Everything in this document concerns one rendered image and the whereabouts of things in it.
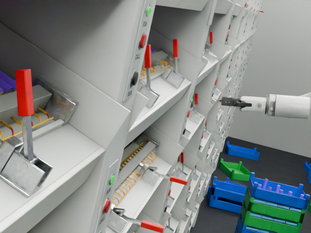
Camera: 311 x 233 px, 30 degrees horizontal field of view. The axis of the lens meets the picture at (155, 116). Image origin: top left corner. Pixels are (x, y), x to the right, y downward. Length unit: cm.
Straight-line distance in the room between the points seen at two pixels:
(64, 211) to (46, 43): 19
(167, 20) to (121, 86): 70
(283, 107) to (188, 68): 99
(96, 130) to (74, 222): 11
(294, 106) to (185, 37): 101
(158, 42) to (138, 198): 40
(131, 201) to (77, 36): 48
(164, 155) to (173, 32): 28
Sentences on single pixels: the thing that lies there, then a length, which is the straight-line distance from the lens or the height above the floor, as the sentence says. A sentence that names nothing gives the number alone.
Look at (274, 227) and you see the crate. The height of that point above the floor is 27.
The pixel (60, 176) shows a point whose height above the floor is 115.
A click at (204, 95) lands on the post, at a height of 102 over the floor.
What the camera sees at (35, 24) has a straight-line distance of 64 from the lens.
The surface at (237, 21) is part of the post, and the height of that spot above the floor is 128.
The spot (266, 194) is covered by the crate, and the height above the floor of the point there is 43.
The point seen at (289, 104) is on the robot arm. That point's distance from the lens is 225.
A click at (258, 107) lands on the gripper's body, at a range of 225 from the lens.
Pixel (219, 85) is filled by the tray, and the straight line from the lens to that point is 271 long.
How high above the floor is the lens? 132
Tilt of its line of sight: 12 degrees down
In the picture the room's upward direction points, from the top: 13 degrees clockwise
